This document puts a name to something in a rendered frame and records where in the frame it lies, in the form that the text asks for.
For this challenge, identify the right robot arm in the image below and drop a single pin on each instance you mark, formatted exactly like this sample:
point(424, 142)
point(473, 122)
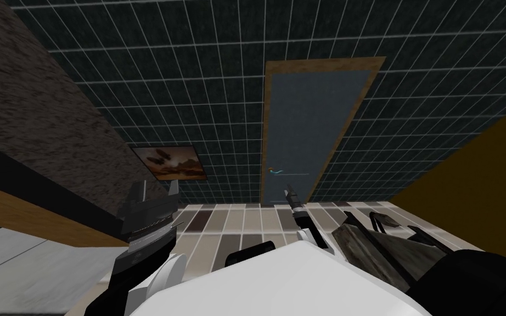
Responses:
point(468, 285)

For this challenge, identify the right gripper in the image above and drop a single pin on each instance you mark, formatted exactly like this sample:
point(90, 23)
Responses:
point(292, 196)

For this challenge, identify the brown framed wall picture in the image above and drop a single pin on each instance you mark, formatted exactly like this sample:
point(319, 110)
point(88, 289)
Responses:
point(171, 162)

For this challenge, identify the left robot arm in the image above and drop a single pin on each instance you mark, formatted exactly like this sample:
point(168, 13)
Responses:
point(123, 281)

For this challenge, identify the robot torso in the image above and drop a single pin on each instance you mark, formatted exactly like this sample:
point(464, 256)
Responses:
point(279, 285)

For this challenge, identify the grey-blue door leaf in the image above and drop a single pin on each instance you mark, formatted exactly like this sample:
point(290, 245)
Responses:
point(310, 127)

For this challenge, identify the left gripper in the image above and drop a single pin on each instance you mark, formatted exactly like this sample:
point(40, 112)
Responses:
point(150, 224)

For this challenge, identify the dark wooden chair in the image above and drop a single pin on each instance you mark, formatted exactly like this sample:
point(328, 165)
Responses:
point(380, 252)

